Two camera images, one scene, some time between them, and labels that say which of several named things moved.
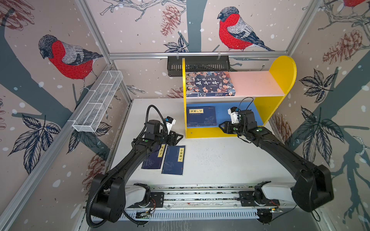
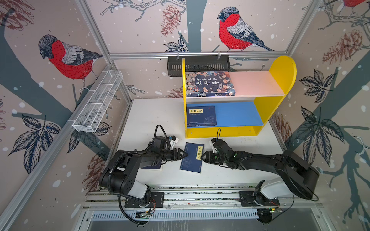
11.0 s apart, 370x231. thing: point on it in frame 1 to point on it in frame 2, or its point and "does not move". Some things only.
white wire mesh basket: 98,101 does not move
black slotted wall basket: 194,63 does not move
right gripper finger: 227,127 to 208,157
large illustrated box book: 206,83 does not move
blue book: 173,163 to 192,162
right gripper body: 239,130 to 222,159
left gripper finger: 175,138 to 181,154
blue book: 201,116 does not move
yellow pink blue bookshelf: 263,92 does not move
